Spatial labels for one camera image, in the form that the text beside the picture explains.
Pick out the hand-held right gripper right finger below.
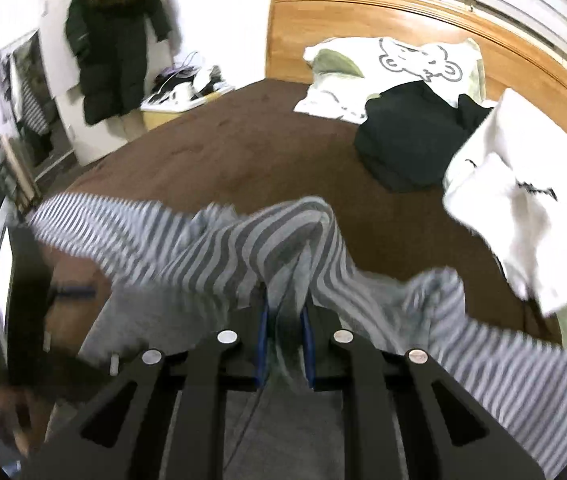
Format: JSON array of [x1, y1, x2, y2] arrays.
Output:
[[299, 305, 547, 480]]

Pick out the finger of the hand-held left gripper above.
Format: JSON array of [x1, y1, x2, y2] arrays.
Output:
[[50, 282, 97, 302]]

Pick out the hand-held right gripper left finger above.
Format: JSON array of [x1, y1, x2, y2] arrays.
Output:
[[18, 302, 270, 480]]

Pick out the gray striped sweater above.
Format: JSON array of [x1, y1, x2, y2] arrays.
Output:
[[26, 195, 567, 480]]

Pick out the brown blanket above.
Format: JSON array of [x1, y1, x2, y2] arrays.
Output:
[[0, 77, 564, 461]]

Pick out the yellow wooden nightstand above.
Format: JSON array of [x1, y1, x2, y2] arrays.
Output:
[[140, 85, 237, 133]]

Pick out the white wardrobe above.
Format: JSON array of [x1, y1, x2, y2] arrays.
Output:
[[0, 25, 94, 176]]

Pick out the white mug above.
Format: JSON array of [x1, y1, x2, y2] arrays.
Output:
[[166, 82, 194, 104]]

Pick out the black garment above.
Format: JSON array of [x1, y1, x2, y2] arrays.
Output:
[[353, 80, 494, 193]]

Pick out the black hanging coat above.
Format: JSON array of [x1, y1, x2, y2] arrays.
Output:
[[65, 0, 173, 126]]

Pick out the white garment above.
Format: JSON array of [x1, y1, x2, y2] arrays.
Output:
[[442, 87, 567, 318]]

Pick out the white bear print pillow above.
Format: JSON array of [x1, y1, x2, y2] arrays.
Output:
[[293, 36, 487, 123]]

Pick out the wooden headboard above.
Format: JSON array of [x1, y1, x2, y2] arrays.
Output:
[[265, 0, 567, 156]]

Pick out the window blinds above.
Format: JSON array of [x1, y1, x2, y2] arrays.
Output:
[[331, 0, 567, 73]]

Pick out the tangle of cables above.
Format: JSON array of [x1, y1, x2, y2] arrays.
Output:
[[156, 50, 210, 86]]

